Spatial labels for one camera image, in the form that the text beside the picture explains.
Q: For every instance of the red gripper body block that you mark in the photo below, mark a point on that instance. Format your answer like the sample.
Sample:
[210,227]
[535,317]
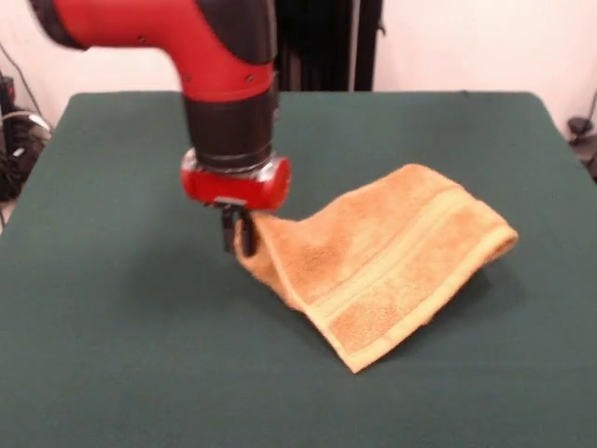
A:
[233,186]

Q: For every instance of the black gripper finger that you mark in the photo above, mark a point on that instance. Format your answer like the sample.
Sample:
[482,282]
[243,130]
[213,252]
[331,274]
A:
[248,235]
[228,231]

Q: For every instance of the tan terry towel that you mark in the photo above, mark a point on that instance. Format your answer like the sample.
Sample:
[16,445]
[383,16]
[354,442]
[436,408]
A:
[373,261]

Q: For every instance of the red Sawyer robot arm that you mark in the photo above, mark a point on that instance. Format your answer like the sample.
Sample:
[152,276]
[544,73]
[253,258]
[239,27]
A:
[210,51]

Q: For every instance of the dark green table cloth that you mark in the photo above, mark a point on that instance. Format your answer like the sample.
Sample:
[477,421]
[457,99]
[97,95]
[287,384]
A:
[116,350]

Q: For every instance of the upright black power strip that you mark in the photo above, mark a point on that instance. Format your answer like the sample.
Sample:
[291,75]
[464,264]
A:
[7,93]

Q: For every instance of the small black adapter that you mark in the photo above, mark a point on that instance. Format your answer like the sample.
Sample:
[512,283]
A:
[578,125]

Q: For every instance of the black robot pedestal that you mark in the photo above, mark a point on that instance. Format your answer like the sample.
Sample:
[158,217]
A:
[326,46]

